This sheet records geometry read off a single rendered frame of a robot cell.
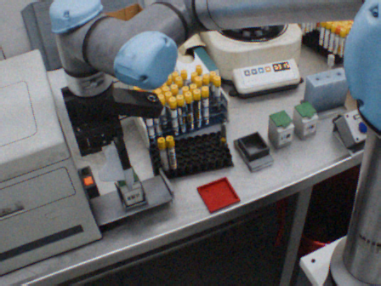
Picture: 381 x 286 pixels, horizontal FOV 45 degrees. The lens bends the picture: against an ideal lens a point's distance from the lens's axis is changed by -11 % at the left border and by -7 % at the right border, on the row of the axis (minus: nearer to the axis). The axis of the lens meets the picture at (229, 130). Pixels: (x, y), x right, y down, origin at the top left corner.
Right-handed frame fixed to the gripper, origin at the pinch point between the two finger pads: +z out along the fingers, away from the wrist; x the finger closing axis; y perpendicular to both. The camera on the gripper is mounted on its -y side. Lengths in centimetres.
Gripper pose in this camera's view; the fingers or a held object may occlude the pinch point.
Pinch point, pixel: (122, 162)
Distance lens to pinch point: 90.3
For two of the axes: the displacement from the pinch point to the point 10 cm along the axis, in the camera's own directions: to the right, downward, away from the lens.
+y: -9.0, 3.2, -3.0
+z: 0.0, 6.9, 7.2
